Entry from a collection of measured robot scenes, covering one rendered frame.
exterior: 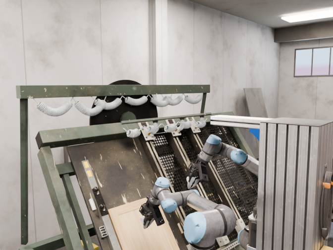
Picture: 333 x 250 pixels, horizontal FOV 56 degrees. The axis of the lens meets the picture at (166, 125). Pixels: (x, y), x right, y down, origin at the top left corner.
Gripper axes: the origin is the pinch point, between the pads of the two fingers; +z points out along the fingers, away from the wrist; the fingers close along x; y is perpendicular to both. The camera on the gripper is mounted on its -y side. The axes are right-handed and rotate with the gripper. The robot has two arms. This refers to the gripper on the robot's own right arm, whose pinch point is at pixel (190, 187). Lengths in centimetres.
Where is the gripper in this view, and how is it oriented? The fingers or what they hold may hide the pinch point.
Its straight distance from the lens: 193.9
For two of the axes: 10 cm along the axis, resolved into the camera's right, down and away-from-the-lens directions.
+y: -3.2, -4.3, 8.4
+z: -4.3, 8.6, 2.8
